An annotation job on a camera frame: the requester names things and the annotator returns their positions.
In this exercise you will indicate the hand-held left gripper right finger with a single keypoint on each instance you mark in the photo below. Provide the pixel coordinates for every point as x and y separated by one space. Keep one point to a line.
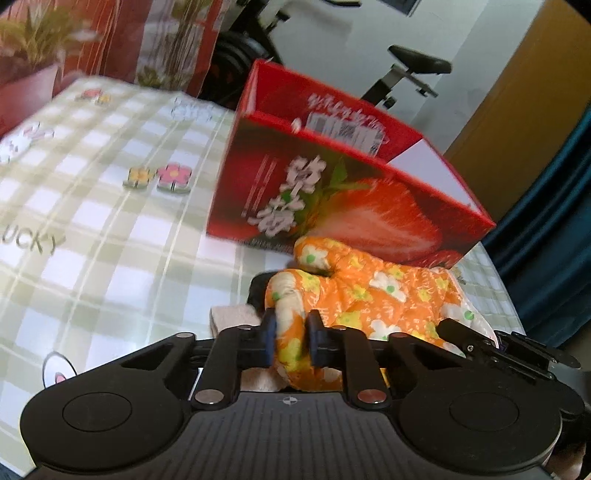
316 339

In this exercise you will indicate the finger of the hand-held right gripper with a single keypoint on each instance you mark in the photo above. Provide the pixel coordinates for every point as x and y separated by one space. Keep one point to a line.
466 337

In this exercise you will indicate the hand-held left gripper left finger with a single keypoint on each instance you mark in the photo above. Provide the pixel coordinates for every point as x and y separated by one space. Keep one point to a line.
270 334

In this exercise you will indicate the black cloth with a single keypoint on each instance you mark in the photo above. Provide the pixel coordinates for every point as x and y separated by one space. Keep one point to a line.
257 288

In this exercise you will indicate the orange floral plush toy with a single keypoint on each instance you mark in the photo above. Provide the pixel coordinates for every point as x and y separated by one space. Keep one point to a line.
369 286

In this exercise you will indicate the red cardboard box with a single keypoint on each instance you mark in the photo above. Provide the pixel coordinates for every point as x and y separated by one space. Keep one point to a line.
258 184

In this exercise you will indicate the teal curtain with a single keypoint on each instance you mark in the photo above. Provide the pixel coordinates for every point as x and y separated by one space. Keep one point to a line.
545 258

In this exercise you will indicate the wooden door panel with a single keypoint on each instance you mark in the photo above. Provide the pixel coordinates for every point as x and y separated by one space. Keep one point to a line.
531 92

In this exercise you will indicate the black exercise bike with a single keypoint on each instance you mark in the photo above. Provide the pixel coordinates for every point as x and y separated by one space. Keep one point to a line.
415 60

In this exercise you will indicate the red printed backdrop cloth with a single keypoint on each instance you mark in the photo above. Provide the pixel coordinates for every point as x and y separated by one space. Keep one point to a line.
115 41

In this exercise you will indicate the dark window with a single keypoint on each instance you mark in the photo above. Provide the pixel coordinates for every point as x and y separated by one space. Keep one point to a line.
399 5

